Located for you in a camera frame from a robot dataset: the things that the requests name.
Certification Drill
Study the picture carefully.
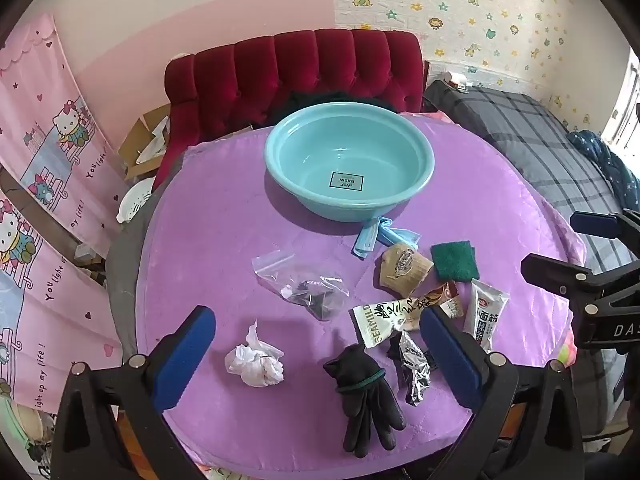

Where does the red tufted velvet sofa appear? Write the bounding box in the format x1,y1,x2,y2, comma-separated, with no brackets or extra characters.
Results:
164,28,426,191

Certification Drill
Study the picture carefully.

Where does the clear zip bag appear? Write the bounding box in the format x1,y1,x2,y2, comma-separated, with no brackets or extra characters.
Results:
251,250,351,322

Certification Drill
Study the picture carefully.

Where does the grey table cloth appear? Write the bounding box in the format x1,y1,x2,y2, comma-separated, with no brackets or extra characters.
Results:
105,150,166,361

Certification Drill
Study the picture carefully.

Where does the white paper sheet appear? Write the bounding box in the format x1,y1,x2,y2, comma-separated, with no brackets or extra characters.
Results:
136,116,171,163

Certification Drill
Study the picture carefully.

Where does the white snack packet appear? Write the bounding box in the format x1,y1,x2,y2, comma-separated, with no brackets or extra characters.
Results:
462,280,511,352

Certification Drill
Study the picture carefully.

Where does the green scouring pad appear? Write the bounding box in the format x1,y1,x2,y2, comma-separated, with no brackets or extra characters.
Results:
431,241,479,282

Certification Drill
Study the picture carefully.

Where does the white tissue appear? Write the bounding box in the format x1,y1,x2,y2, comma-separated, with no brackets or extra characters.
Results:
224,320,285,388

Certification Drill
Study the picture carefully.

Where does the blue star print garment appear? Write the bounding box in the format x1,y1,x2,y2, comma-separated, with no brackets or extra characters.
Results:
566,130,640,211

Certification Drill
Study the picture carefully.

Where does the window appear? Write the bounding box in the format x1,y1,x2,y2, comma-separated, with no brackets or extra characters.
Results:
602,52,640,151

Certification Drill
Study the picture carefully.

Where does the brown snack packet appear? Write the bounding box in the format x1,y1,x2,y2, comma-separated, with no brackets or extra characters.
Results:
377,241,434,298

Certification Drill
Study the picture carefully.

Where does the pink cartoon cat curtain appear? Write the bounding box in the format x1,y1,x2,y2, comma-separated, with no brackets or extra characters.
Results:
0,14,126,480

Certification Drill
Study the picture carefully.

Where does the pink patterned cloth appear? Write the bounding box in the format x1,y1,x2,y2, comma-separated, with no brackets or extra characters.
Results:
400,110,453,125

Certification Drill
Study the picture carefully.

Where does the cream oat snack packet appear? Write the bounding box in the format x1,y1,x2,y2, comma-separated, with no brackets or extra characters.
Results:
350,296,441,348

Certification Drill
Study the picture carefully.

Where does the black glove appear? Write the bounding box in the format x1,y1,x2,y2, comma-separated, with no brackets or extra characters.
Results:
323,344,407,458

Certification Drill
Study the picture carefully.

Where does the light blue plastic basin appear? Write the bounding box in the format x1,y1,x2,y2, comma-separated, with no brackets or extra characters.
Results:
264,102,435,223

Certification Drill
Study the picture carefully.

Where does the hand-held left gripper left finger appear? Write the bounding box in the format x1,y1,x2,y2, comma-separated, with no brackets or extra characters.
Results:
51,305,217,480

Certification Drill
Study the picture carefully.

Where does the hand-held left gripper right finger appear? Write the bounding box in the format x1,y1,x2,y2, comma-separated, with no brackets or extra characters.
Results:
419,305,585,480

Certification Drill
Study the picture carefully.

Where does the grey plaid bed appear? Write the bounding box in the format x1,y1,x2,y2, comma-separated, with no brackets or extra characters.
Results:
424,79,640,411

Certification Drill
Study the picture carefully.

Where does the silver foil wrapper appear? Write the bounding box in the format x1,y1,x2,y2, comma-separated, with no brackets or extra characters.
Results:
386,330,435,407

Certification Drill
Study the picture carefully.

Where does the blue face mask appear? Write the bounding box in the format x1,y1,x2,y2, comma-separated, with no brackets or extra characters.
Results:
352,216,422,261

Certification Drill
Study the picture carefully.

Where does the brown cardboard box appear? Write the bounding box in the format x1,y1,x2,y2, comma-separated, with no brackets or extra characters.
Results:
117,104,173,181

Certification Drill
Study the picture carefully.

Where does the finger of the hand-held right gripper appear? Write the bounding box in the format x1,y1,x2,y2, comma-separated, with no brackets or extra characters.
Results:
520,254,640,318
570,208,640,261

